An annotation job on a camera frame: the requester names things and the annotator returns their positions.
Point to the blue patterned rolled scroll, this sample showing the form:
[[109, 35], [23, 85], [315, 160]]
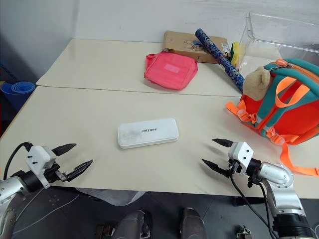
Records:
[[219, 56]]

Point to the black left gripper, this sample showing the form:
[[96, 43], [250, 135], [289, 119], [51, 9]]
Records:
[[53, 174]]

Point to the white pencil case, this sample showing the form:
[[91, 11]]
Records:
[[148, 133]]

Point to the beige plush bear toy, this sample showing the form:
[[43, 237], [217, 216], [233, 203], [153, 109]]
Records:
[[255, 83]]

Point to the orange and teal backpack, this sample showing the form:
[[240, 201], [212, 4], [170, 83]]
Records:
[[291, 117]]

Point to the dark rounded shape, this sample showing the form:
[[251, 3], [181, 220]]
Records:
[[134, 224], [193, 224]]

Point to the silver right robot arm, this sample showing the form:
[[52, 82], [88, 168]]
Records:
[[284, 184]]

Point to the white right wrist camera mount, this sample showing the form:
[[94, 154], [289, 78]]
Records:
[[241, 154]]

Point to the pink fabric bag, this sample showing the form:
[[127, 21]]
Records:
[[170, 71]]

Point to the white plastic sheet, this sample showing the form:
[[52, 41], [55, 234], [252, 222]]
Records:
[[112, 195]]

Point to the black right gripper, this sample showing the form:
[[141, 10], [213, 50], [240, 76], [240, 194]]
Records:
[[233, 167]]

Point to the yellow and green sponge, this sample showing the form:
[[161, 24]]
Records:
[[235, 52]]

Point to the clear plastic bin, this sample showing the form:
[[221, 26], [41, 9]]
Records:
[[274, 32]]

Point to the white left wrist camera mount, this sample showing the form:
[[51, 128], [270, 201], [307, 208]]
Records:
[[40, 158]]

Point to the blue rolled mat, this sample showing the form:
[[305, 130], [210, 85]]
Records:
[[17, 93]]

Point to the brown cardboard box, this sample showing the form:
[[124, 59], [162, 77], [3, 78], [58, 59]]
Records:
[[179, 41]]

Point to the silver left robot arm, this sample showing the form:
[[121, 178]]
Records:
[[12, 186]]

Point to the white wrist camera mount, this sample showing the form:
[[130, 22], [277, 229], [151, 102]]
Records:
[[241, 154], [40, 158]]

